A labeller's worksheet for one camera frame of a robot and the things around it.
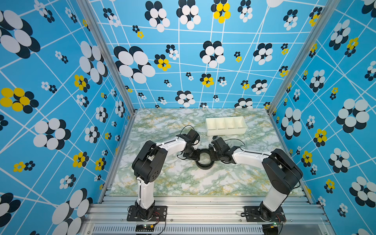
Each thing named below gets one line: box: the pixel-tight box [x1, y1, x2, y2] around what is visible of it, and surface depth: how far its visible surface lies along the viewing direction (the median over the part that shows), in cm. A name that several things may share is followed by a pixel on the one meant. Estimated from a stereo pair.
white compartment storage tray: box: [205, 116, 248, 137], surface depth 112 cm
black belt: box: [195, 148, 214, 170], surface depth 90 cm
